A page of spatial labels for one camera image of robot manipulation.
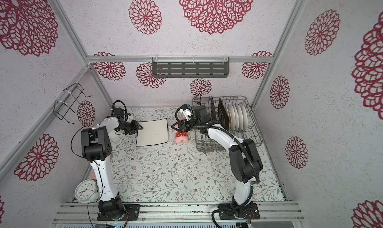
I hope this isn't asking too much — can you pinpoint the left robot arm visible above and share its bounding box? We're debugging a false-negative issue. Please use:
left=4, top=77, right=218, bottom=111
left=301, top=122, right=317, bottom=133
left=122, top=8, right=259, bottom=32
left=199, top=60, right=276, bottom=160
left=81, top=107, right=143, bottom=218

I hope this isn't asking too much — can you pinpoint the grey wire dish rack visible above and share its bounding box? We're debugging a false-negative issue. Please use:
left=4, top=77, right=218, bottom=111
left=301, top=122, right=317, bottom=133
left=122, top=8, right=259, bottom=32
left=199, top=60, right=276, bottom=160
left=192, top=96, right=263, bottom=146

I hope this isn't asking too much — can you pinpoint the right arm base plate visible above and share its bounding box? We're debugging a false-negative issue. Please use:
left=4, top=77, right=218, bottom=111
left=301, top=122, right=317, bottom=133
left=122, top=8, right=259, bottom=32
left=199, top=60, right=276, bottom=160
left=219, top=202, right=260, bottom=220

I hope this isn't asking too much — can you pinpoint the pink plush pig toy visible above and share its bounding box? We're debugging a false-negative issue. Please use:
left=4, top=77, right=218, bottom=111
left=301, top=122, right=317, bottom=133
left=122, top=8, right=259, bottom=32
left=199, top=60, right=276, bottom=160
left=173, top=130, right=189, bottom=144

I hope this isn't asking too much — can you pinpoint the white alarm clock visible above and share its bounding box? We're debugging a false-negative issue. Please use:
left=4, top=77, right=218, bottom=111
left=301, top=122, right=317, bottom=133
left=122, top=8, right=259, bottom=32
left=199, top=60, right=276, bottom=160
left=74, top=179, right=99, bottom=204

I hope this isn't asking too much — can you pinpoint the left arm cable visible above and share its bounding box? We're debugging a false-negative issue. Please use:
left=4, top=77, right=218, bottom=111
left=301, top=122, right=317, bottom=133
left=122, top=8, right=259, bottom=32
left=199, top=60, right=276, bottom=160
left=111, top=100, right=129, bottom=115

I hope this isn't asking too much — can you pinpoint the aluminium mounting rail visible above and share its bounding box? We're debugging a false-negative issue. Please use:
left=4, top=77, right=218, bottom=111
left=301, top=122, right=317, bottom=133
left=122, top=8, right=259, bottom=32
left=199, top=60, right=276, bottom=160
left=52, top=202, right=305, bottom=225

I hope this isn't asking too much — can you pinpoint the black wire wall hook rack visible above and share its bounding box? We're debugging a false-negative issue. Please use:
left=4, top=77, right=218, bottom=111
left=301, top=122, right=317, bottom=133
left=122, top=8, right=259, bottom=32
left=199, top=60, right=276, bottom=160
left=53, top=83, right=91, bottom=124

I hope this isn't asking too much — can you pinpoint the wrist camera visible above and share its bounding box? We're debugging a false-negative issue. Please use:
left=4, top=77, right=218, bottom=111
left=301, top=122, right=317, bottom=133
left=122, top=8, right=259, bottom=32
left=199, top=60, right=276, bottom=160
left=126, top=113, right=133, bottom=123
left=181, top=104, right=193, bottom=121

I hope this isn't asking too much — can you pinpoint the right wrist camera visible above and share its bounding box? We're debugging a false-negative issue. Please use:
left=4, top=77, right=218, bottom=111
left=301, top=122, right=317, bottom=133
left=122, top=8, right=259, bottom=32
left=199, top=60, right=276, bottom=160
left=181, top=104, right=193, bottom=121

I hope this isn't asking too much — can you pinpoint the grey wall shelf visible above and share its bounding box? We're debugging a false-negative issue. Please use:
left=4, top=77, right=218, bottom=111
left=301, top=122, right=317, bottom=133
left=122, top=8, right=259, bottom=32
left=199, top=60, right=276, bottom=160
left=151, top=57, right=230, bottom=78

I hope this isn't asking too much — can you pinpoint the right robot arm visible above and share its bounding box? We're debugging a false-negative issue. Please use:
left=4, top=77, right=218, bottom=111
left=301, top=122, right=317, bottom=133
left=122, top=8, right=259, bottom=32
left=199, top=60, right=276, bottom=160
left=172, top=104, right=263, bottom=207

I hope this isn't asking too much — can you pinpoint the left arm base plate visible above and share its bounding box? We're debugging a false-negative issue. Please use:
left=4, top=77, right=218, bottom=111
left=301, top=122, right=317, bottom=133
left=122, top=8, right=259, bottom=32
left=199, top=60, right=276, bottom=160
left=97, top=202, right=141, bottom=221

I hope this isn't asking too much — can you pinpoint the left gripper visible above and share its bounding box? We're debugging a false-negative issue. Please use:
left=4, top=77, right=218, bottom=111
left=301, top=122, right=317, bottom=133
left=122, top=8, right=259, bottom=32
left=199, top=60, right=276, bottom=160
left=117, top=119, right=143, bottom=135

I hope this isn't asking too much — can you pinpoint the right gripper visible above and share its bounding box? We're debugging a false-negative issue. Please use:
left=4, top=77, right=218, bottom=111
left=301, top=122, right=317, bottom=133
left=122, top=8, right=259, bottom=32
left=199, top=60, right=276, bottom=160
left=172, top=117, right=202, bottom=134

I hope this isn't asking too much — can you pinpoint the black square plate right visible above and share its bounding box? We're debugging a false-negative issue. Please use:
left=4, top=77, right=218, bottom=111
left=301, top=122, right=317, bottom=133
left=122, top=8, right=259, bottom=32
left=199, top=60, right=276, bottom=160
left=218, top=98, right=230, bottom=130

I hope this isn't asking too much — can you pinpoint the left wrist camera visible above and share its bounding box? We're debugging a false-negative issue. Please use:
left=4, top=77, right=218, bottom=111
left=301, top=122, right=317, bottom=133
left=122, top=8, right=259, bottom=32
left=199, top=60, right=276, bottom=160
left=126, top=113, right=133, bottom=123

